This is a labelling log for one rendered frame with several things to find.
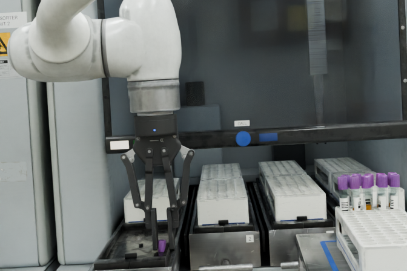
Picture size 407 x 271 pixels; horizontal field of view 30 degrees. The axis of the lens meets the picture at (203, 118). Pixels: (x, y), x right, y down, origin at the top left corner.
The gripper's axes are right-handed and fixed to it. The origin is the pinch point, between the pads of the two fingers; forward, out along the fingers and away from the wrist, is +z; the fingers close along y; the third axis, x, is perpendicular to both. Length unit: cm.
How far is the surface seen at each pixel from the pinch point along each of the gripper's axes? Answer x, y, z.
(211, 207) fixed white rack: -14.8, -8.5, -0.7
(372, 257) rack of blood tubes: 38.7, -29.0, -2.4
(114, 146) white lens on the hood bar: -17.5, 9.9, -13.6
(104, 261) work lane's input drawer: 11.8, 8.7, 2.5
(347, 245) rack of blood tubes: 21.0, -28.9, -0.1
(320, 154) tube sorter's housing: -96, -41, -1
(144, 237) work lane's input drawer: -12.4, 4.6, 3.9
